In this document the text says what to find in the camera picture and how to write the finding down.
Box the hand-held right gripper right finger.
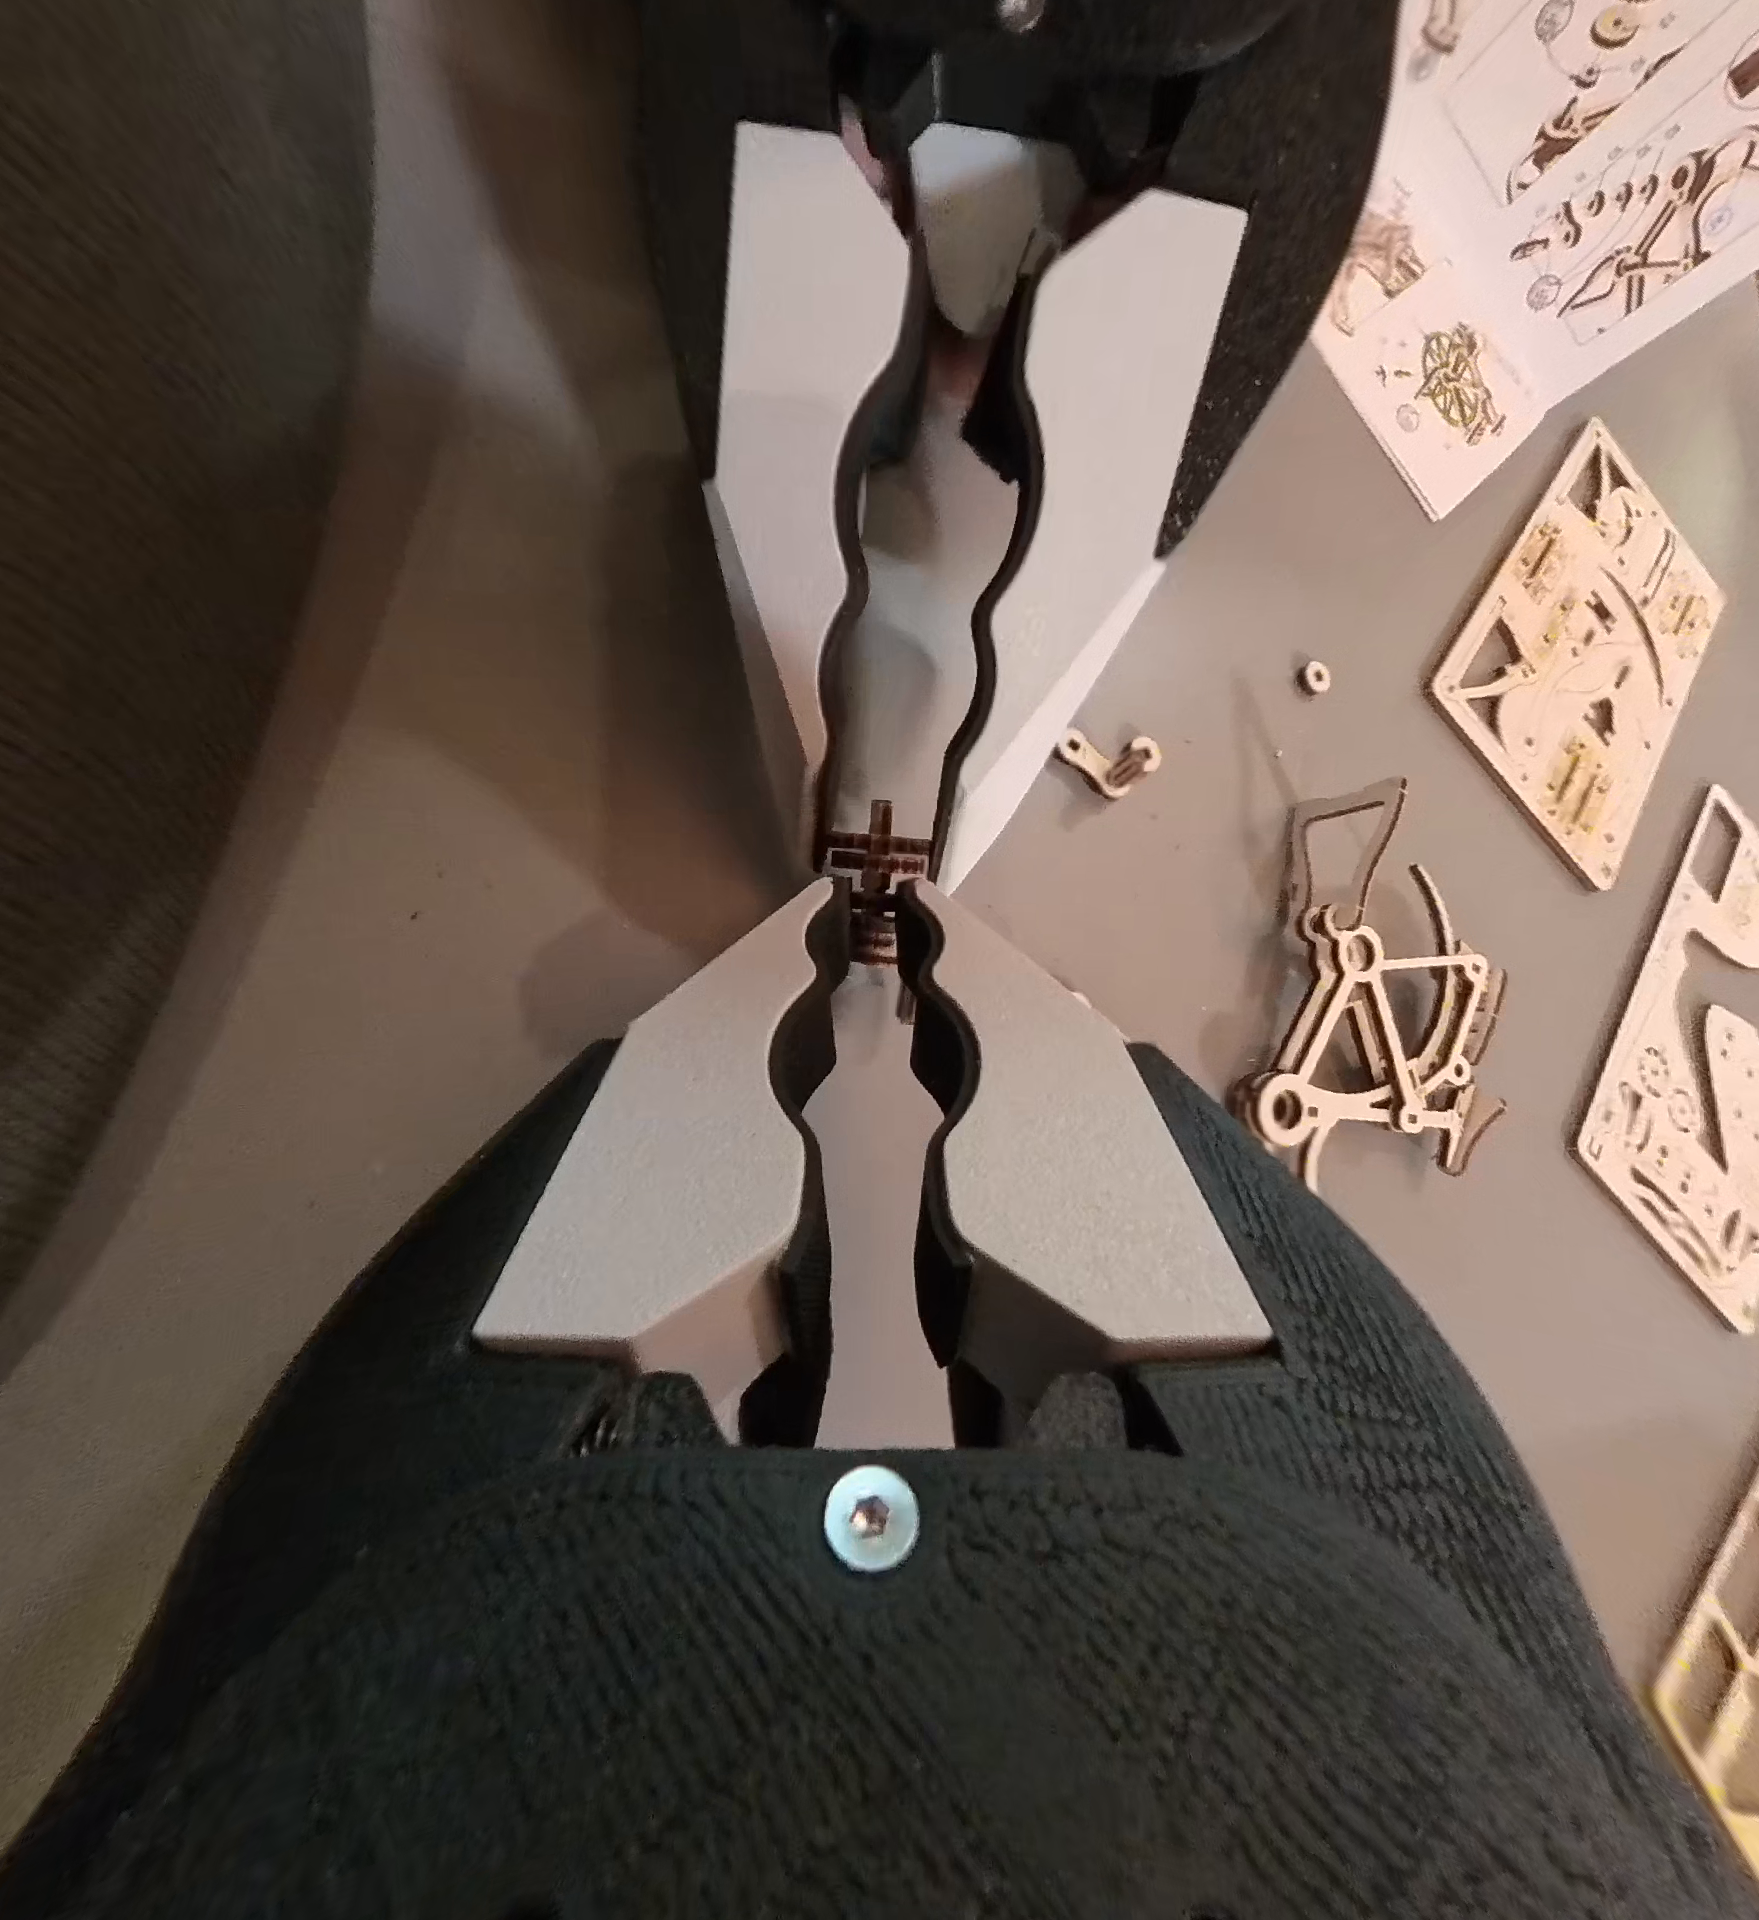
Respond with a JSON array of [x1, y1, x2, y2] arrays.
[[897, 881, 1282, 1447]]

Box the assembly instruction booklet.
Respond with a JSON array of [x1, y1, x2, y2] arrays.
[[1305, 0, 1759, 522]]

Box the wooden model frame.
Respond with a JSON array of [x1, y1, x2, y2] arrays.
[[1230, 776, 1511, 1194]]

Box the wooden parts sheet slotted strips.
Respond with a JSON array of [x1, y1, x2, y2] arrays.
[[1429, 418, 1724, 889]]

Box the wooden link piece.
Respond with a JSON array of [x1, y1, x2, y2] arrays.
[[1054, 729, 1166, 801]]

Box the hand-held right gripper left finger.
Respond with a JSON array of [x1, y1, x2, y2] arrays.
[[470, 876, 838, 1447]]

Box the wooden parts sheet curved cutout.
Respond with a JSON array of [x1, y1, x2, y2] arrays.
[[1573, 785, 1759, 1336]]

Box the wooden gear axle assembly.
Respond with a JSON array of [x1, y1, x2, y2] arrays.
[[818, 799, 939, 1029]]

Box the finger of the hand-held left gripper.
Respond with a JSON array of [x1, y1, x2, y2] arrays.
[[935, 187, 1252, 889], [703, 117, 924, 870]]

